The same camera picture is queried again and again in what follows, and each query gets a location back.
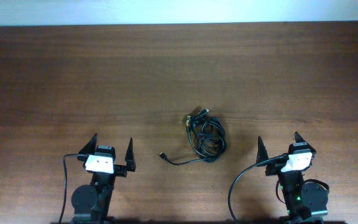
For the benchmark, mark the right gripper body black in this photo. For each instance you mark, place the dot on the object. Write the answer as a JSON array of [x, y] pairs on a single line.
[[271, 168]]

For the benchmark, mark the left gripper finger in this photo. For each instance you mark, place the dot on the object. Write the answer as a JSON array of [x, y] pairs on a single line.
[[129, 158], [90, 147]]

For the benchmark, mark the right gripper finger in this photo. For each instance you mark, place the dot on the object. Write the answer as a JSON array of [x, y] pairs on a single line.
[[262, 154], [299, 139]]

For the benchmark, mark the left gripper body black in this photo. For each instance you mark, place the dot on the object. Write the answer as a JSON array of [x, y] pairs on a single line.
[[119, 170]]

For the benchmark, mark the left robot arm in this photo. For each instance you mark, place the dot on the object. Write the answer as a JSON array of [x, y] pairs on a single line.
[[91, 201]]

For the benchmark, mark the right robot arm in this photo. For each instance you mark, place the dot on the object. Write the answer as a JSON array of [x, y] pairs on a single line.
[[305, 200]]

